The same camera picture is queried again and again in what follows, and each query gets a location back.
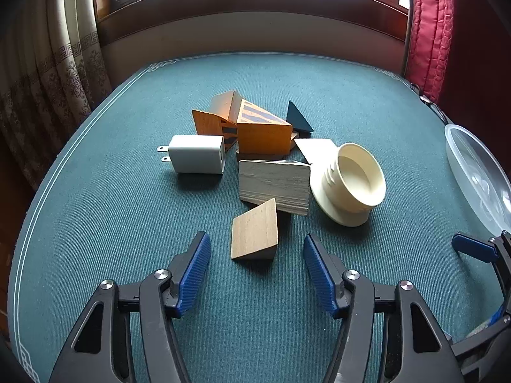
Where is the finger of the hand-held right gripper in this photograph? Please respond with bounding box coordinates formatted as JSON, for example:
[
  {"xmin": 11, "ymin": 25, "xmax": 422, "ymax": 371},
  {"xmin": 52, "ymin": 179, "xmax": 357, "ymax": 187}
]
[
  {"xmin": 452, "ymin": 230, "xmax": 511, "ymax": 308},
  {"xmin": 489, "ymin": 304, "xmax": 511, "ymax": 328}
]

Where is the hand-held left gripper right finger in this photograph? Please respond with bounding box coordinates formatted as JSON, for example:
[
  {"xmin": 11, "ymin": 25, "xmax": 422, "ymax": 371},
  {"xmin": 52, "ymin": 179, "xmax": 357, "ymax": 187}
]
[{"xmin": 303, "ymin": 233, "xmax": 466, "ymax": 383}]

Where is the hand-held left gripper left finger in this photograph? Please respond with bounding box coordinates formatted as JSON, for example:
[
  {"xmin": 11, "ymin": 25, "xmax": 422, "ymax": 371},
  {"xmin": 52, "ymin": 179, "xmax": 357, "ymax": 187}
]
[{"xmin": 48, "ymin": 231, "xmax": 212, "ymax": 383}]

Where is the brown wooden wedge block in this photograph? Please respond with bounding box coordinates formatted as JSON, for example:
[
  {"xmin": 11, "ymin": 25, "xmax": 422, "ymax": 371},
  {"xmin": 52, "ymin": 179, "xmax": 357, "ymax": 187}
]
[{"xmin": 230, "ymin": 198, "xmax": 278, "ymax": 262}]

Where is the clear plastic container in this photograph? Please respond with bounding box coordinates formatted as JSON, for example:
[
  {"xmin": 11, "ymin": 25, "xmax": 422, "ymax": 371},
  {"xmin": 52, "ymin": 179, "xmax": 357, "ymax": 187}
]
[{"xmin": 444, "ymin": 124, "xmax": 511, "ymax": 237}]

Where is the cream threaded plastic fitting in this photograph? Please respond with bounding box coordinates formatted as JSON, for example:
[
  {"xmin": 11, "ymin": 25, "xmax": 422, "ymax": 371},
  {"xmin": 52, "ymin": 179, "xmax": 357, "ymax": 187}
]
[{"xmin": 309, "ymin": 142, "xmax": 387, "ymax": 228}]

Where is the whitewashed rectangular wooden block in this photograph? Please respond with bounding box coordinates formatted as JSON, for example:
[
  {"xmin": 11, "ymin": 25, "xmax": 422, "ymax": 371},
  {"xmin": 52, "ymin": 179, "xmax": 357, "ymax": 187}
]
[{"xmin": 238, "ymin": 159, "xmax": 311, "ymax": 217}]

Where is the white wall charger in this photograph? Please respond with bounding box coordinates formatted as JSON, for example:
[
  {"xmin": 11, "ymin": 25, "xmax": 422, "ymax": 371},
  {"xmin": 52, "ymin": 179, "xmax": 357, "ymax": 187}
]
[{"xmin": 157, "ymin": 135, "xmax": 227, "ymax": 175}]

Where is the white triangular wooden block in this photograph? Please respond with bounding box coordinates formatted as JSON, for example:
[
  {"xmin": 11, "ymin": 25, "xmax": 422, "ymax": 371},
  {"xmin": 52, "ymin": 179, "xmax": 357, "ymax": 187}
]
[{"xmin": 294, "ymin": 138, "xmax": 339, "ymax": 165}]

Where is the long brown wooden block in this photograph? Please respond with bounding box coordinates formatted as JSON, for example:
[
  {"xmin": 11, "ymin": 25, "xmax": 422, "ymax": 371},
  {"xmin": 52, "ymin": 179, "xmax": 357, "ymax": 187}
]
[{"xmin": 235, "ymin": 130, "xmax": 300, "ymax": 161}]

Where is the small orange striped wooden block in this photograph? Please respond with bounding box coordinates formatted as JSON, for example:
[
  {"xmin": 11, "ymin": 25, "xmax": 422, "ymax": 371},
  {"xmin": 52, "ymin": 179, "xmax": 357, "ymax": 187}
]
[{"xmin": 192, "ymin": 109, "xmax": 239, "ymax": 153}]

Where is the large orange striped wooden block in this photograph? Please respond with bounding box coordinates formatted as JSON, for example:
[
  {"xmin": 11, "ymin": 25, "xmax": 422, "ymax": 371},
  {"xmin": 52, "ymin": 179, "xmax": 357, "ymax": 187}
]
[{"xmin": 236, "ymin": 101, "xmax": 304, "ymax": 156}]

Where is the blue triangular wooden block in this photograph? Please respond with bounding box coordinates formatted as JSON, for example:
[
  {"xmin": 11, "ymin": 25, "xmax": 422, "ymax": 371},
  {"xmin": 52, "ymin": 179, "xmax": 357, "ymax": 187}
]
[{"xmin": 286, "ymin": 101, "xmax": 314, "ymax": 133}]

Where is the tan wooden block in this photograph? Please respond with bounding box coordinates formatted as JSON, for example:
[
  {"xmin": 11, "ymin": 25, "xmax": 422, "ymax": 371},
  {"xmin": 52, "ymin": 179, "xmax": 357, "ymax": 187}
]
[{"xmin": 209, "ymin": 90, "xmax": 250, "ymax": 124}]

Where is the green tablecloth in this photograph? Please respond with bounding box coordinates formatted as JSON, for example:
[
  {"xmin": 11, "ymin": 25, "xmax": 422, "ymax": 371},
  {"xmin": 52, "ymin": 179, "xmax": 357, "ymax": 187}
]
[{"xmin": 8, "ymin": 52, "xmax": 511, "ymax": 383}]

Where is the red quilted curtain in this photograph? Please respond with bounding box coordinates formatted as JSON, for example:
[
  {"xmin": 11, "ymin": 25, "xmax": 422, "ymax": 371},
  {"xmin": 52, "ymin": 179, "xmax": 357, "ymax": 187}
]
[{"xmin": 403, "ymin": 0, "xmax": 456, "ymax": 105}]

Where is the beige patterned curtain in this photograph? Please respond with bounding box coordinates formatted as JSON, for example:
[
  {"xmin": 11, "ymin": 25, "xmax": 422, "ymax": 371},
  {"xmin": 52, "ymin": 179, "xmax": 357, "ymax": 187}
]
[{"xmin": 0, "ymin": 0, "xmax": 113, "ymax": 192}]

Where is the black strap with buckle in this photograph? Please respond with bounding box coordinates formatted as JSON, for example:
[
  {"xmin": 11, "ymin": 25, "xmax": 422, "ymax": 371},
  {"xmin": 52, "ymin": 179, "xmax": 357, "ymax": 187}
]
[{"xmin": 410, "ymin": 82, "xmax": 454, "ymax": 125}]

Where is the wooden window frame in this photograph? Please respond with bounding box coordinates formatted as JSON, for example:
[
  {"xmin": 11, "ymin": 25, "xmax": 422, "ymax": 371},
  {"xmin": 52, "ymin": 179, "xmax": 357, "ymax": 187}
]
[{"xmin": 92, "ymin": 0, "xmax": 412, "ymax": 45}]

